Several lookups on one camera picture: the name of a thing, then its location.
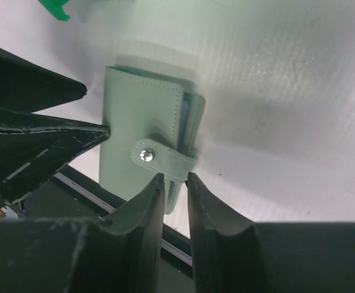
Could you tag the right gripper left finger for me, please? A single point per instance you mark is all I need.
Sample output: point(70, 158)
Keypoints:
point(119, 253)

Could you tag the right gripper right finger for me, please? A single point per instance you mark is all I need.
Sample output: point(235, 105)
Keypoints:
point(231, 253)

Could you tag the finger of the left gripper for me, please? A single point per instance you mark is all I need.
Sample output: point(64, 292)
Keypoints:
point(26, 87)
point(33, 148)

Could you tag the green plastic bin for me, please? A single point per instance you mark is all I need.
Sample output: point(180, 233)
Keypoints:
point(55, 8)

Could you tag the sage green card holder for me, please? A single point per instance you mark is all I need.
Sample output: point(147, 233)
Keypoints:
point(153, 122)

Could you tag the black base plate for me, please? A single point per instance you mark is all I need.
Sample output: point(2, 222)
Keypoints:
point(72, 194)

